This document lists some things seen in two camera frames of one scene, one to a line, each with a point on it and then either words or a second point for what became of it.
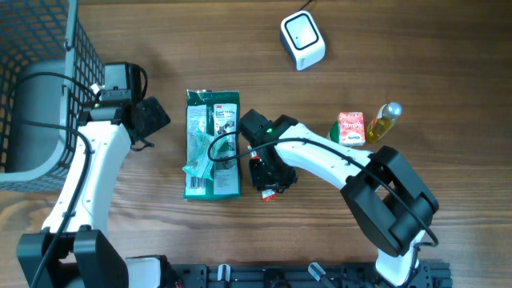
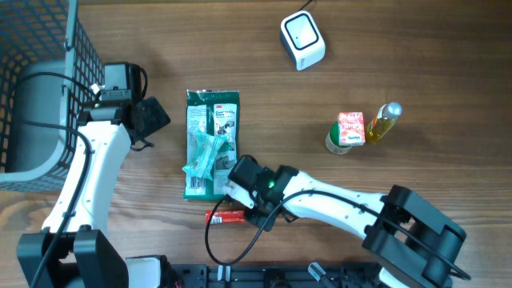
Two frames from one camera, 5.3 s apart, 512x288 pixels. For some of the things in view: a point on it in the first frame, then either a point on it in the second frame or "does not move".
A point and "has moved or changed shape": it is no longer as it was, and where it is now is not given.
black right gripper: (262, 182) -> (255, 215)
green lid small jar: (334, 134) does not move
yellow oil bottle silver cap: (385, 118) does not move
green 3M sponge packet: (218, 112) does not move
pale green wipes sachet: (206, 146) does not move
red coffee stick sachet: (266, 195) has moved or changed shape
